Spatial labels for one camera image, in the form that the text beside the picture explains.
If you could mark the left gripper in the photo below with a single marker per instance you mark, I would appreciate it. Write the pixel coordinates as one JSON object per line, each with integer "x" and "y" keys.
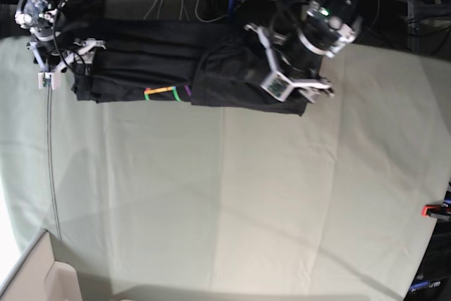
{"x": 300, "y": 66}

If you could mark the black t-shirt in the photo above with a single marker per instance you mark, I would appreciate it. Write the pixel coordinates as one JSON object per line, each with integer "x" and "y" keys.
{"x": 215, "y": 65}

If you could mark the red clamp right edge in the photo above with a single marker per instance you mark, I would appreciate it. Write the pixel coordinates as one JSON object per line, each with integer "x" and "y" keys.
{"x": 440, "y": 212}

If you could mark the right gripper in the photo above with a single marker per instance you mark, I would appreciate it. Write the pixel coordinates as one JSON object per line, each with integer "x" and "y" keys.
{"x": 51, "y": 60}

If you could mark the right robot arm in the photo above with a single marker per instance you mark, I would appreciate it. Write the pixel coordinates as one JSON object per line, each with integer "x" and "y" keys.
{"x": 46, "y": 20}

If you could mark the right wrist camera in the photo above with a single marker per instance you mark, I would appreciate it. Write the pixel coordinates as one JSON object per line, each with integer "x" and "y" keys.
{"x": 49, "y": 79}

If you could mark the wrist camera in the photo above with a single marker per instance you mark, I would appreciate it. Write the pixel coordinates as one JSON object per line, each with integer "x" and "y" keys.
{"x": 278, "y": 86}
{"x": 49, "y": 79}

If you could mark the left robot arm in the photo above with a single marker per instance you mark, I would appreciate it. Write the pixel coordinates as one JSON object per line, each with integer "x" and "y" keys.
{"x": 299, "y": 35}

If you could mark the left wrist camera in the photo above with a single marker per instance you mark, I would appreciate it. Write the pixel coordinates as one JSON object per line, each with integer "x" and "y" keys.
{"x": 278, "y": 86}

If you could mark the green table cloth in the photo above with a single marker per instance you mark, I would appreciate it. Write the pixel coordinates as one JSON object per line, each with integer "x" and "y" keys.
{"x": 166, "y": 201}

